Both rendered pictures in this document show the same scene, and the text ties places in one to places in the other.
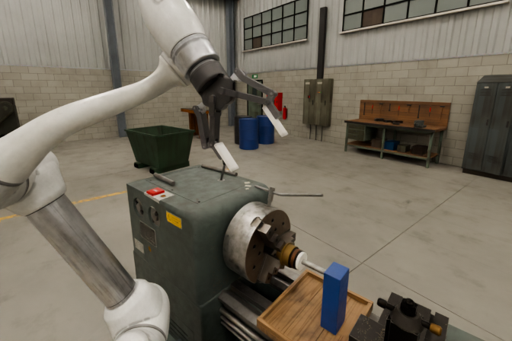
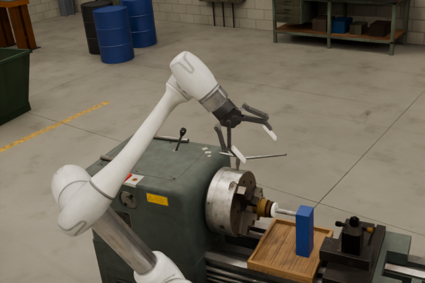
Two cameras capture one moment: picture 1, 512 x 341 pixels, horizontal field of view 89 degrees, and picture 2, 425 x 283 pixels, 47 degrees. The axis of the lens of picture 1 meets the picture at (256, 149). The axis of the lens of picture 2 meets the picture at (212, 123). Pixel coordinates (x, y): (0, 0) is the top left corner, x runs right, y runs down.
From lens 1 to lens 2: 1.21 m
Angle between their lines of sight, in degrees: 16
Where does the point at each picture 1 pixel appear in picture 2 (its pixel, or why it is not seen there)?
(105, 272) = (140, 248)
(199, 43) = (219, 92)
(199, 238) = (188, 210)
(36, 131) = (127, 163)
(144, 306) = (169, 267)
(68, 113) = (138, 147)
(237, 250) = (221, 212)
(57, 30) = not seen: outside the picture
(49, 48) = not seen: outside the picture
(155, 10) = (190, 77)
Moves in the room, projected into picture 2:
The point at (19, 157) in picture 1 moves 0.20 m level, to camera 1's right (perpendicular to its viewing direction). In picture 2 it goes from (120, 181) to (181, 169)
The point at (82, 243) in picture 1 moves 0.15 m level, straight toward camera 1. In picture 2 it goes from (124, 230) to (152, 244)
